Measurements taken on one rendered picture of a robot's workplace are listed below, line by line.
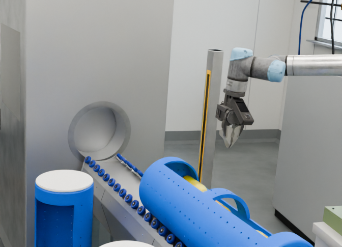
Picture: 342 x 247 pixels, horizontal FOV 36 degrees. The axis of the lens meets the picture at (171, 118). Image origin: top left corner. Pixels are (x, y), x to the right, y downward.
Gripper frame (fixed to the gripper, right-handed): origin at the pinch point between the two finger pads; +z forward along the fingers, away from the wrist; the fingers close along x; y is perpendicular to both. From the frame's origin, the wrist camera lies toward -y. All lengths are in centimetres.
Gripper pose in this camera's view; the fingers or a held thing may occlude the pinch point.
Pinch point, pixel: (229, 145)
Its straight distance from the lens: 196.6
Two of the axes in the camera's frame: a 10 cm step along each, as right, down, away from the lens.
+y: -4.5, -3.0, 8.4
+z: -1.3, 9.5, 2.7
